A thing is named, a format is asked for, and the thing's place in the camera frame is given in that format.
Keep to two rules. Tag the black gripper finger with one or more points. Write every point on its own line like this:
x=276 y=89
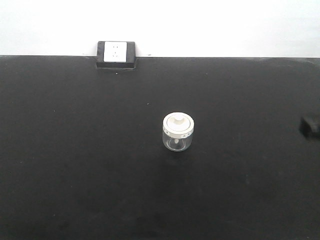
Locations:
x=310 y=125

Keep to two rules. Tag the glass jar with white lid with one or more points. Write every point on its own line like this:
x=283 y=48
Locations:
x=177 y=131

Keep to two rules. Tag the black white wall socket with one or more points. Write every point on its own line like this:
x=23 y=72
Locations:
x=116 y=55

